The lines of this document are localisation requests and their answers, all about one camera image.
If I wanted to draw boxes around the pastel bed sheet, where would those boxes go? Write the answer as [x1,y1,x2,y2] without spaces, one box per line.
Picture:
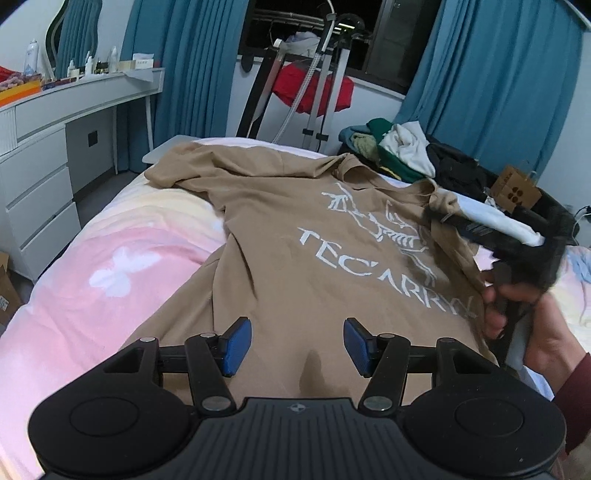
[0,134,591,480]

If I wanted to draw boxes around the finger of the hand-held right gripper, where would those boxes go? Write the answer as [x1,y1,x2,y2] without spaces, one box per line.
[424,207,498,252]

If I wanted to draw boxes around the green striped garment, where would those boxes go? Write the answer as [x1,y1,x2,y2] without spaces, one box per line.
[367,117,435,183]

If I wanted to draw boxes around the orange box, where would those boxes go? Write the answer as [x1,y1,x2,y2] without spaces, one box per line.
[0,78,43,106]

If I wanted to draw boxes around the teal garment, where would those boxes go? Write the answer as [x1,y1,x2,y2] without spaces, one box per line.
[339,124,384,160]

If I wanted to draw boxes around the white folded cloth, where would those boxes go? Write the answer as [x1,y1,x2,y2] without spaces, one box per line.
[457,194,544,246]

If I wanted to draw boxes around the tan printed t-shirt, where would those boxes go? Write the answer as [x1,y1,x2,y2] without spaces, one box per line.
[117,138,502,407]

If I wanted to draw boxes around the black garment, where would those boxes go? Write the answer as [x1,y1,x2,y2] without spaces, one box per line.
[425,136,505,204]

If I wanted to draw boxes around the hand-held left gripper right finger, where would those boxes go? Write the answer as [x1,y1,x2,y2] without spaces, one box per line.
[343,318,498,414]

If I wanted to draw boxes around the garment steamer stand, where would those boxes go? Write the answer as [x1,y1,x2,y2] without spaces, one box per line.
[272,0,370,153]

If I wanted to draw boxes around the white hanging garment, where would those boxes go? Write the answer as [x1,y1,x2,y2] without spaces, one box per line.
[281,31,324,58]

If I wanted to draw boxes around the person's right hand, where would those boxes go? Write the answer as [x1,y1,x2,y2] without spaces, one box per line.
[479,272,591,397]

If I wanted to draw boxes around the dotted cardboard box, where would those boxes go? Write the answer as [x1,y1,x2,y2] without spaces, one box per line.
[489,164,543,213]

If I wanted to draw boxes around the white dressing table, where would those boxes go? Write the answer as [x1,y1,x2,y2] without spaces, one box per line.
[0,67,166,282]

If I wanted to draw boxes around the dark window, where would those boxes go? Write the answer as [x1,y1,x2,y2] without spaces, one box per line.
[240,0,444,90]

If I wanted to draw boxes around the red cloth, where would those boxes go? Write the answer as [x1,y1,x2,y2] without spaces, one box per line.
[272,62,356,116]

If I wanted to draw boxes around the steamer ironing board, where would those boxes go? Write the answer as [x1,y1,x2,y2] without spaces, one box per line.
[235,39,283,139]

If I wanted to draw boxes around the brown cardboard box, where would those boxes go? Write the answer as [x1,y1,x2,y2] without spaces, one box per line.
[0,251,24,333]

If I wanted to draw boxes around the white spray can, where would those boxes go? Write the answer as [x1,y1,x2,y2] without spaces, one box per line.
[25,39,40,77]

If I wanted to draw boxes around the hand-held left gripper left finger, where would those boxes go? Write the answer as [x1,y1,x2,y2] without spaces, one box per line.
[102,318,253,414]

